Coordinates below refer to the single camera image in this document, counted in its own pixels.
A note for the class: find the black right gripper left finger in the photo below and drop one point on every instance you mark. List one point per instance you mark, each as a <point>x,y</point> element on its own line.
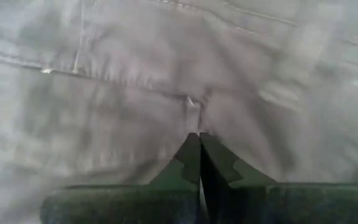
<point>120,205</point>

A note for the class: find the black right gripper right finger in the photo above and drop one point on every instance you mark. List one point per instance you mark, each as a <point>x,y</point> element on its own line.
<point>291,205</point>

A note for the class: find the dark grey garment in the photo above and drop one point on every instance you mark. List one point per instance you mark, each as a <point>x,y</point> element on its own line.
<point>135,77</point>

